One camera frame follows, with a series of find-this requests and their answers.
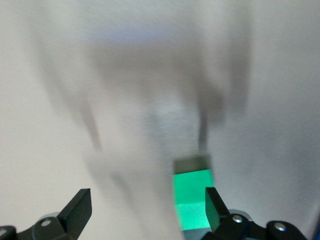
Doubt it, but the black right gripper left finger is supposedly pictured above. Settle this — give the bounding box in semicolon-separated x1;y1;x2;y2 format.
0;188;93;240

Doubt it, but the green cube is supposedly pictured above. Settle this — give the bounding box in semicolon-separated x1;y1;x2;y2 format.
171;168;216;231

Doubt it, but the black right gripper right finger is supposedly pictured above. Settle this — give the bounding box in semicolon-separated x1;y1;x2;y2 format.
202;186;309;240

